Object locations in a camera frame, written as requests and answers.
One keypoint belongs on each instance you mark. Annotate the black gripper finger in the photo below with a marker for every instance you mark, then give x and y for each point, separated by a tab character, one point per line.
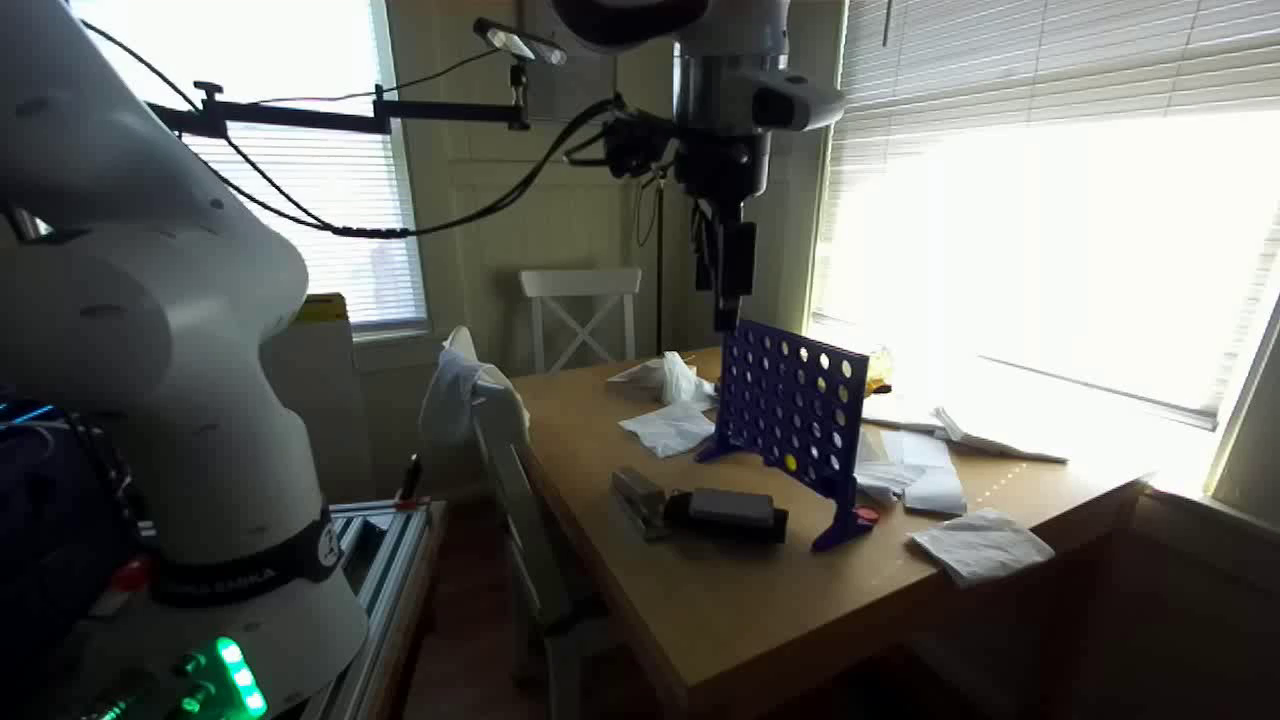
737	272
704	244

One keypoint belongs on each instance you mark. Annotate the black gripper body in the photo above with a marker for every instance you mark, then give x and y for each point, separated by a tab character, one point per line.
724	165

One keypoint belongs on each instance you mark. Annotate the blue gameboard with holes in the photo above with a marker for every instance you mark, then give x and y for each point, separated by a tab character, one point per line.
795	414

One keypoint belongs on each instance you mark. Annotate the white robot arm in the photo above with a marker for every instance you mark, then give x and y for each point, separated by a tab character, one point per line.
134	292

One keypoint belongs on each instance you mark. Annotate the crumpled white tissue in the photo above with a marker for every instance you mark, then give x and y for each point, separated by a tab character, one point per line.
661	379

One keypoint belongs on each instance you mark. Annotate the white wooden chair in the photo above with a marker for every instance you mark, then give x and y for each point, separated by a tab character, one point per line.
581	315

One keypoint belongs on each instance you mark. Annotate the black rectangular case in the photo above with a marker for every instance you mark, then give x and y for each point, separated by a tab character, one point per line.
724	515

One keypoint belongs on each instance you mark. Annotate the white crumpled cloth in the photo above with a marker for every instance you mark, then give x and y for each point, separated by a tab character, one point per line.
912	466

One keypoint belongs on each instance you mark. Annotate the red game disc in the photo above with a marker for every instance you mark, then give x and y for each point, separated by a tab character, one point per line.
869	515

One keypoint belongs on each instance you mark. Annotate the white bag on chair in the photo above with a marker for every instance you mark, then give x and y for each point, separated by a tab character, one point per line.
465	387

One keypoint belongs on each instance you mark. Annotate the white chair at table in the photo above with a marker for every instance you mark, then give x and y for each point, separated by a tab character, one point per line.
526	534

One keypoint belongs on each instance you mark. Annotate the white window blinds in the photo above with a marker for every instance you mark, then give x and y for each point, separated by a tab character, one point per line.
1066	54

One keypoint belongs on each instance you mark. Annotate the flat white napkin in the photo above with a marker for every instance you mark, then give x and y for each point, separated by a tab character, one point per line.
982	544

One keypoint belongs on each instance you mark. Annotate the yellow topped box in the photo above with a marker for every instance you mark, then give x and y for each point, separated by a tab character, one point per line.
322	311

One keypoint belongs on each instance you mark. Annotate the white cabinet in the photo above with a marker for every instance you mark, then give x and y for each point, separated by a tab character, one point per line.
385	562

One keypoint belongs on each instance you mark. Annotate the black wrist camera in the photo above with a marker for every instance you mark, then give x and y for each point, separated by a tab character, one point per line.
801	103

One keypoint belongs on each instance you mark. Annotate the black camera on boom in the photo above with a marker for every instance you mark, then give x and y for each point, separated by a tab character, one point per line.
523	42

